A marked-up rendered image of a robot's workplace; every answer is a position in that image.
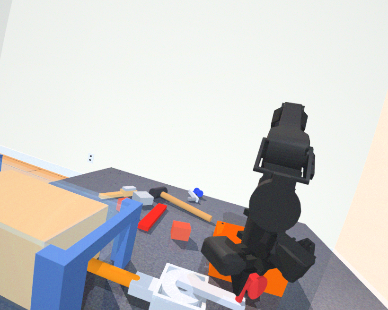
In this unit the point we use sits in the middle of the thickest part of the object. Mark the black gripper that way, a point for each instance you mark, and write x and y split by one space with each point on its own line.
237 260

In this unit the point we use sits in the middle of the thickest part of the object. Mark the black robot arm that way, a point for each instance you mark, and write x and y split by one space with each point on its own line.
274 205

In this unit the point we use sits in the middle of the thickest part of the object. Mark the hammer with wooden handle and black head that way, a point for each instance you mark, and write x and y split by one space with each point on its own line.
162 192

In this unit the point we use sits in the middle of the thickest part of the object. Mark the blue rectangular frame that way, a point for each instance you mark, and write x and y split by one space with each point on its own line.
69 269

